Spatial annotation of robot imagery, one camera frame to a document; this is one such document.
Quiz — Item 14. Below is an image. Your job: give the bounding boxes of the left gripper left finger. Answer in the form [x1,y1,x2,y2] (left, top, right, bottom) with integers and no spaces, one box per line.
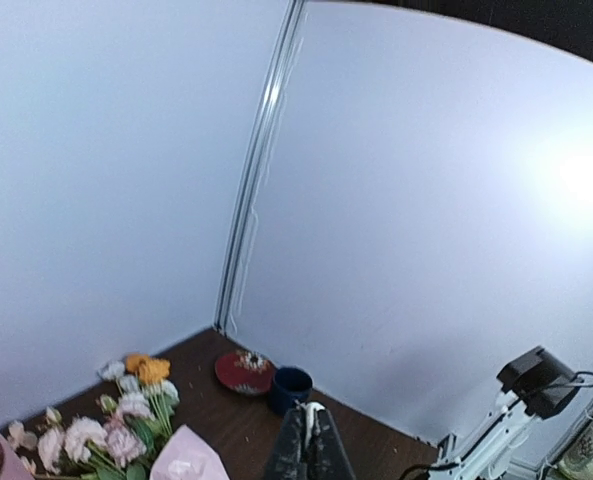
[264,407,307,480]

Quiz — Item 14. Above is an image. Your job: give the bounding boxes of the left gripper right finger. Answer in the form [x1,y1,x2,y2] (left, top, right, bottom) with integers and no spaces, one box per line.
[311,409,356,480]

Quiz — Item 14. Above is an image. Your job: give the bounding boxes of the pink wrapping paper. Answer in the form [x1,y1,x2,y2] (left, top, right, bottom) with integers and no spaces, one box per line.
[149,425,229,480]

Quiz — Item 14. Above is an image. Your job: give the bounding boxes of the artificial flower bouquet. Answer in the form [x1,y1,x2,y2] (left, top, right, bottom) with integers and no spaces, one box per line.
[7,353,180,479]

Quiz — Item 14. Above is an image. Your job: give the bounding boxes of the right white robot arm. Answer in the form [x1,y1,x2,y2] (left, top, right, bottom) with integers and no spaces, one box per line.
[400,346,593,479]

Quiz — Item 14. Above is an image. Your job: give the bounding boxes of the dark blue mug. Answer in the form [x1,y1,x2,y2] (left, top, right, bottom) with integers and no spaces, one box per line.
[268,367,313,416]

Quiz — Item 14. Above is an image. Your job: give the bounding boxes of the red floral plate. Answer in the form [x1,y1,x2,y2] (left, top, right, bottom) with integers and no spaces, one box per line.
[214,349,276,396]

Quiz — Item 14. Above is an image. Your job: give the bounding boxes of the patterned white boot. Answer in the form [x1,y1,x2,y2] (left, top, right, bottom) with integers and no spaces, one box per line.
[558,420,593,480]

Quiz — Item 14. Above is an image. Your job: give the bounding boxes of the right aluminium corner post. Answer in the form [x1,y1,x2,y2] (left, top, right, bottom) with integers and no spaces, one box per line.
[214,1,307,337]

